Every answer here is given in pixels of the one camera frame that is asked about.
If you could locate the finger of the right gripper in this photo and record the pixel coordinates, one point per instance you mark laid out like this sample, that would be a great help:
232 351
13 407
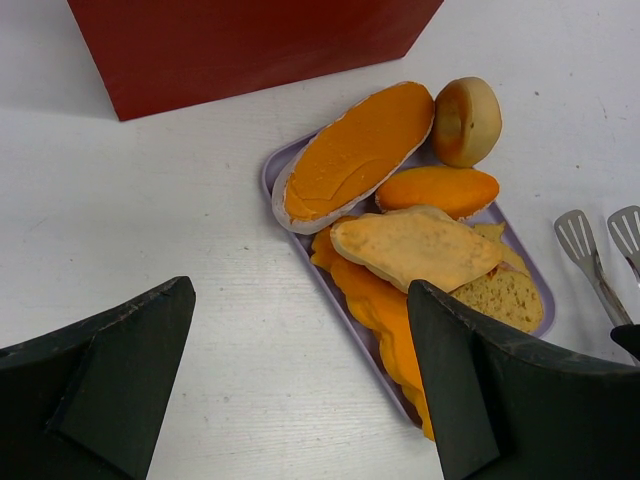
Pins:
628 337

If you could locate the red paper bag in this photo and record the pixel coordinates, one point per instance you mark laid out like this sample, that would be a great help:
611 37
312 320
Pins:
158 56

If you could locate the toast bread slice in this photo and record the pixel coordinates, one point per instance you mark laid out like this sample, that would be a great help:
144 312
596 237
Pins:
418 243

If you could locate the wavy orange bread piece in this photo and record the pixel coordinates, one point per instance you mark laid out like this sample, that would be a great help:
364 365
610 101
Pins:
379 306

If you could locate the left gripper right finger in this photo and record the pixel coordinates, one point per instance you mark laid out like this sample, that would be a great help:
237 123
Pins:
506 405

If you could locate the small oval orange bread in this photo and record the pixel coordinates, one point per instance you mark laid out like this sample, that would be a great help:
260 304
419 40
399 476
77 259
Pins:
460 193

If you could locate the brown bread slice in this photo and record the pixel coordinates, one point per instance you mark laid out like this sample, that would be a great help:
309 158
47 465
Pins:
510 259
508 296

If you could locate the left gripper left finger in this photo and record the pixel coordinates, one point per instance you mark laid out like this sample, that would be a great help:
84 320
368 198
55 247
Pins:
87 401

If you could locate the small round bread bun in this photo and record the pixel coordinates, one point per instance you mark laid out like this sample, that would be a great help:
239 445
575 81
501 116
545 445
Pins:
467 123

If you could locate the metal kitchen tongs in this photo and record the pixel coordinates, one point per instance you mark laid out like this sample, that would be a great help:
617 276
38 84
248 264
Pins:
574 234

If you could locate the long orange bread loaf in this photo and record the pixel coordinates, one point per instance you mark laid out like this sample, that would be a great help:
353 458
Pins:
351 157

